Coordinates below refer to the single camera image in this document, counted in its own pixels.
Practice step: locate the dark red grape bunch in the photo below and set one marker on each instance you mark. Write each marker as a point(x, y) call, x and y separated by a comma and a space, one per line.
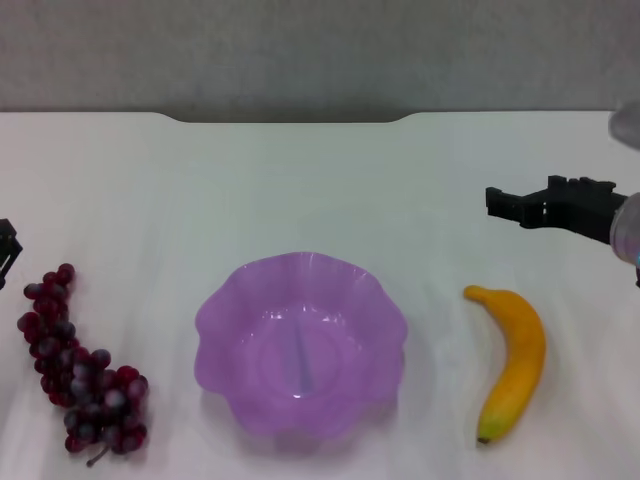
point(55, 345)

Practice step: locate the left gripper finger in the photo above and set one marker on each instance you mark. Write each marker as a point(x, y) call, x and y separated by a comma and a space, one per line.
point(7, 240)

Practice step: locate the purple wavy plastic bowl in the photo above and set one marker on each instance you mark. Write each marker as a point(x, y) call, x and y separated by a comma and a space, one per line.
point(260, 360)

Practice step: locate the yellow banana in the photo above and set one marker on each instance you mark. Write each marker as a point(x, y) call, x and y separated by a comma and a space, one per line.
point(520, 350)

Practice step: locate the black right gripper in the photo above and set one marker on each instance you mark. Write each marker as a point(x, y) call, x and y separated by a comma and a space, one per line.
point(585, 212)

